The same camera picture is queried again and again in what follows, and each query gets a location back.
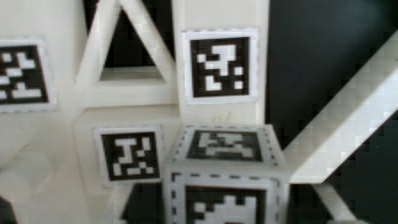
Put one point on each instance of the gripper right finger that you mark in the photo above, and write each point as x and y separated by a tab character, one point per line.
318	207

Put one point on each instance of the white U-shaped fence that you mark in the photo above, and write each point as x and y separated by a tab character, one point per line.
348	119

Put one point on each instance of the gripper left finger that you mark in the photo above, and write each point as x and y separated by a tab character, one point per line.
135	205

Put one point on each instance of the white chair leg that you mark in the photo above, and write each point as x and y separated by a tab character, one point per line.
225	183

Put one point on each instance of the white chair back frame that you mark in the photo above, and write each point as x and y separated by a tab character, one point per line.
113	73

